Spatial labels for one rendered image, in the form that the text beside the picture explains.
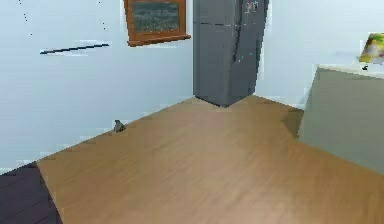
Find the colourful fridge magnet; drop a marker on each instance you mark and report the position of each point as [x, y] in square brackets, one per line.
[251, 6]

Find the dark grey fridge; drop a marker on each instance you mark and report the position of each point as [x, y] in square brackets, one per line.
[216, 60]

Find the black wall bar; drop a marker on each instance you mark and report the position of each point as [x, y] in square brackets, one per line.
[73, 48]

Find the yellow green box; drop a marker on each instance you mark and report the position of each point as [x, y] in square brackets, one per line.
[374, 48]

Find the pale green counter cabinet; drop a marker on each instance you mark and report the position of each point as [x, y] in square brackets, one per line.
[346, 113]

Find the small black counter object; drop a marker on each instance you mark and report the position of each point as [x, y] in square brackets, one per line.
[365, 68]

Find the small grey floor object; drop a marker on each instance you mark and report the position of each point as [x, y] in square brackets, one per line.
[118, 126]

